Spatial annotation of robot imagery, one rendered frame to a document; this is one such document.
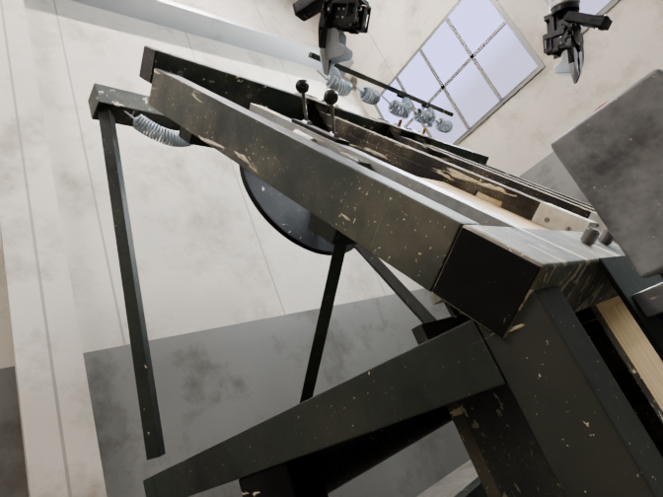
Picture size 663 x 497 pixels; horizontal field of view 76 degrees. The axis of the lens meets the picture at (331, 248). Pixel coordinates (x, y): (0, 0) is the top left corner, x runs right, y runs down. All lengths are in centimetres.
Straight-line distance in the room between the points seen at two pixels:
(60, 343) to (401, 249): 239
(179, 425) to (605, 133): 272
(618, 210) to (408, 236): 26
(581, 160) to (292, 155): 50
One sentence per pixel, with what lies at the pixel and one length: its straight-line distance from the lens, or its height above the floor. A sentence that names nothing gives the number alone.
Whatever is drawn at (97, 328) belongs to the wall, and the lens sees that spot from 302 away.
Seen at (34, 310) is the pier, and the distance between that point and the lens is 290.
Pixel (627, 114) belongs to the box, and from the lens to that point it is 56.
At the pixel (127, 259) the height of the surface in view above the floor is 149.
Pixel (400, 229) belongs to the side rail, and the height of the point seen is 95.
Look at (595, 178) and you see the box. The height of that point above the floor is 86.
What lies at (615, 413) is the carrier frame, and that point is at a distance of 60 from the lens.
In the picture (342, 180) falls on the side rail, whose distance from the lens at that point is 74.
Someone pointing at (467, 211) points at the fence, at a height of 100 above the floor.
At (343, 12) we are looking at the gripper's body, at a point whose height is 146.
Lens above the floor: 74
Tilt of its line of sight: 20 degrees up
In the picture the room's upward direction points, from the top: 23 degrees counter-clockwise
